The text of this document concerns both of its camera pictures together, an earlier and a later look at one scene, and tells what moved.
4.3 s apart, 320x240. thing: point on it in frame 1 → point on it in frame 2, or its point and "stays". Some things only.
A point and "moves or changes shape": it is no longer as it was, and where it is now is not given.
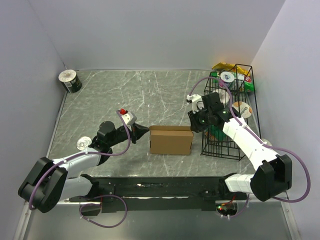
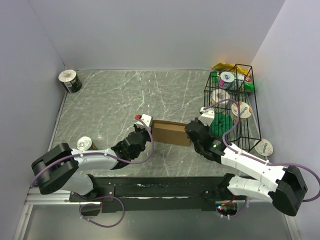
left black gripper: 136,131 → 137,129
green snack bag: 248,85 stays
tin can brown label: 83,143 stays
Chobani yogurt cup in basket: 245,110 stays
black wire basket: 236,85 stays
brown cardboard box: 170,140 moves or changes shape
